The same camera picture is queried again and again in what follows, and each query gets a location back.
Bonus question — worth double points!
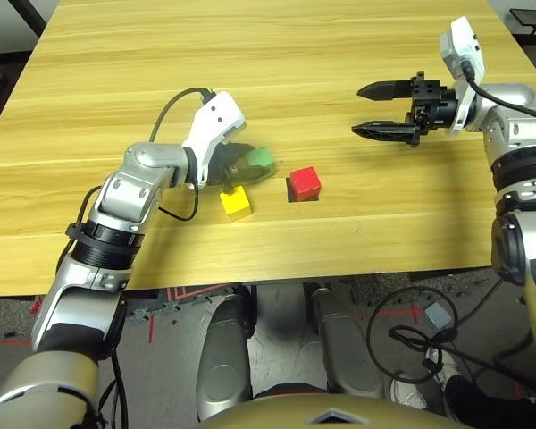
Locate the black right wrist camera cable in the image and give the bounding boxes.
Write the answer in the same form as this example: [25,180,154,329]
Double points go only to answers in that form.
[459,57,536,125]

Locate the yellow wooden block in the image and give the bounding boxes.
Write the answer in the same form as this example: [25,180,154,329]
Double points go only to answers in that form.
[219,186,255,219]

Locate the white bystander shoe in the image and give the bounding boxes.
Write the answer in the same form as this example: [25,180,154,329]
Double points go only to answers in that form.
[390,370,430,410]
[426,346,464,381]

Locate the grey power adapter box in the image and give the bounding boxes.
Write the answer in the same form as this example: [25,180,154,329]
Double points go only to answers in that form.
[423,301,453,330]

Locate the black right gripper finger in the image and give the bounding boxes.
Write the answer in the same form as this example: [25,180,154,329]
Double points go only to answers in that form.
[356,79,415,103]
[350,120,422,148]

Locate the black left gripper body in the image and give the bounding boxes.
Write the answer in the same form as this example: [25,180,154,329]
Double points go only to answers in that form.
[206,141,241,195]

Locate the black floor mat red lines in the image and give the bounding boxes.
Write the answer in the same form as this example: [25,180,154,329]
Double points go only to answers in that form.
[167,283,233,306]

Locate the green wooden block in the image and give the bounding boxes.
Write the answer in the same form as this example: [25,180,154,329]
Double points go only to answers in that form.
[243,146,278,182]

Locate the grey robot left leg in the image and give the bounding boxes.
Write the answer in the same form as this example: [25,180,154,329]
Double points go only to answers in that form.
[196,292,255,421]

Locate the gold robot torso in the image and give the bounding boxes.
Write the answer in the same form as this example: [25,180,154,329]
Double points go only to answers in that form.
[200,394,471,429]

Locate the red wooden block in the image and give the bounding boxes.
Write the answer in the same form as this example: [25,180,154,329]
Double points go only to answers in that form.
[289,165,322,201]

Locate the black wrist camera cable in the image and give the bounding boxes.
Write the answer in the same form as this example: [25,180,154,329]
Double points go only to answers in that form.
[55,87,218,429]
[459,57,536,125]

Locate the dark bystander trouser leg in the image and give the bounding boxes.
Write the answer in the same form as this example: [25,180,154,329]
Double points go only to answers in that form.
[444,374,536,429]

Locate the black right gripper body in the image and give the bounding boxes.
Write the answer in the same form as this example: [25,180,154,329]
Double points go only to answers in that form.
[403,71,459,136]

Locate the black left wrist camera cable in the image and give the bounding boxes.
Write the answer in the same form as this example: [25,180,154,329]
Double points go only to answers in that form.
[55,87,218,429]

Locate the grey robot leg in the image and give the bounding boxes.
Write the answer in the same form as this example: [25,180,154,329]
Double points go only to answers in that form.
[196,292,255,421]
[310,288,388,399]

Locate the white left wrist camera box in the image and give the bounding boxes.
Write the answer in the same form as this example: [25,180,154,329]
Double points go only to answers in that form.
[181,90,247,189]

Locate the black coiled floor cable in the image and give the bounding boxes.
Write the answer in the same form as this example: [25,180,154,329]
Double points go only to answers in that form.
[365,285,536,394]

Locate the black metal stand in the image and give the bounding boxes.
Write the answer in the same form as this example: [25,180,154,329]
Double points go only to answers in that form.
[508,7,536,37]

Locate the grey robot right leg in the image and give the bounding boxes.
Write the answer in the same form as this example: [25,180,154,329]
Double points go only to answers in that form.
[310,288,388,399]

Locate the black slanted table leg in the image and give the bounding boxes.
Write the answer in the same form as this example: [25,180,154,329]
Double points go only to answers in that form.
[6,0,48,39]

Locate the black square marker pad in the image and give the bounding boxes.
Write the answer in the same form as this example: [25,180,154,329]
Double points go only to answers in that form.
[286,177,322,204]

